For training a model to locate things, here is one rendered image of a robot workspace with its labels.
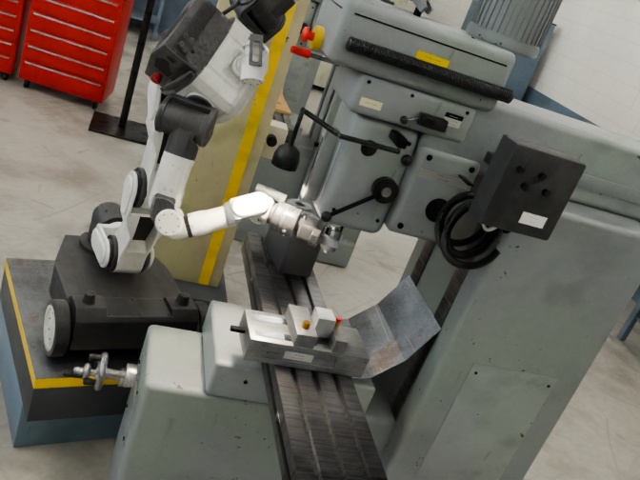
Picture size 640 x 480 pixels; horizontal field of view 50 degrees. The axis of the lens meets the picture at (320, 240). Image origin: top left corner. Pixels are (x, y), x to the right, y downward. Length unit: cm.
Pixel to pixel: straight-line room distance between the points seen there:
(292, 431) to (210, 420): 47
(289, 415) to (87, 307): 103
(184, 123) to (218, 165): 176
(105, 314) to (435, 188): 126
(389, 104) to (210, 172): 208
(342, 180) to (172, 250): 221
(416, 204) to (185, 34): 79
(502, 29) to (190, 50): 84
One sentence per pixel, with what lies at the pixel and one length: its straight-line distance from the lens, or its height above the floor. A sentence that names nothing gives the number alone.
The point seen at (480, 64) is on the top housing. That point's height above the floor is 184.
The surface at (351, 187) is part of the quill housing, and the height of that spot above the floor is 143.
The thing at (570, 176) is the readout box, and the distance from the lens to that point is 174.
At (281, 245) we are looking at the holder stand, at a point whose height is 102.
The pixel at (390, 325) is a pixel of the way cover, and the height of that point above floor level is 98.
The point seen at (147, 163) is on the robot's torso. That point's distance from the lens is 247.
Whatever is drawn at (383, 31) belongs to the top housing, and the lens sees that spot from 171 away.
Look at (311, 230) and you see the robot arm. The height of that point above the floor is 125.
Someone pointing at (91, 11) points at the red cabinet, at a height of 82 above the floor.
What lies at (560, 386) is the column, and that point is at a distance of 230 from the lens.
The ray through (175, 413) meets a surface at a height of 65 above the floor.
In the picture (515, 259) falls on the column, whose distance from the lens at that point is 195.
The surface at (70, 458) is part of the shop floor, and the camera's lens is 284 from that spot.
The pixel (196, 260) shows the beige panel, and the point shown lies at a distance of 395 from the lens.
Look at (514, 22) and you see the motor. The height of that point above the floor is 196.
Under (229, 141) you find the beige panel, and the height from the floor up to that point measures 90.
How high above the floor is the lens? 198
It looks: 22 degrees down
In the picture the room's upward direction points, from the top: 21 degrees clockwise
